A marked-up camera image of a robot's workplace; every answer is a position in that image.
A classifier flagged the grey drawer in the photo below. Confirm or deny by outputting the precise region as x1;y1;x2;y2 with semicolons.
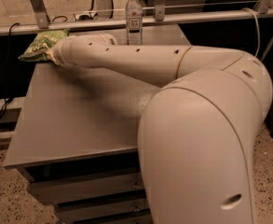
55;195;150;223
29;173;143;204
73;212;153;224

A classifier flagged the top grey drawer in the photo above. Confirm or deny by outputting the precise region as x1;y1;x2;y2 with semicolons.
29;173;143;204

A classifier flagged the white power strip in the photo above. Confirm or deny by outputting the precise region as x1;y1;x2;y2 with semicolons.
74;12;98;21

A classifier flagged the black cable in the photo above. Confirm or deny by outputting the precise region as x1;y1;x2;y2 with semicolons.
0;22;20;128

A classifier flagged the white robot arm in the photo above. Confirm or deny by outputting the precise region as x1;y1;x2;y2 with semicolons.
48;35;273;224

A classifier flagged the clear plastic water bottle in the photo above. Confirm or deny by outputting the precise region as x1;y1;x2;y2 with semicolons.
125;0;143;45

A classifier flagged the white cable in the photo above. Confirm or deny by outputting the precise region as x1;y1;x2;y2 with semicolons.
241;7;262;58

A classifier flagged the middle grey drawer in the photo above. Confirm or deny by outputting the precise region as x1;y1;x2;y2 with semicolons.
55;195;150;223

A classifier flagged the metal guard rail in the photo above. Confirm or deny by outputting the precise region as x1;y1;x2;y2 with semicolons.
0;0;273;35

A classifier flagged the bottom grey drawer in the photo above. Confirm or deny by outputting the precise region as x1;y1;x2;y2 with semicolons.
73;212;153;224

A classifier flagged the grey drawer cabinet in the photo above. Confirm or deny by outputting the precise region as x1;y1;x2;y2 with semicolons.
4;24;191;224

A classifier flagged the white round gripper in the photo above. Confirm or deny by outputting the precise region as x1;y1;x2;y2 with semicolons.
47;36;76;67

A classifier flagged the green jalapeno chip bag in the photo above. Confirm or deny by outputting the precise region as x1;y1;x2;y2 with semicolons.
19;29;70;63

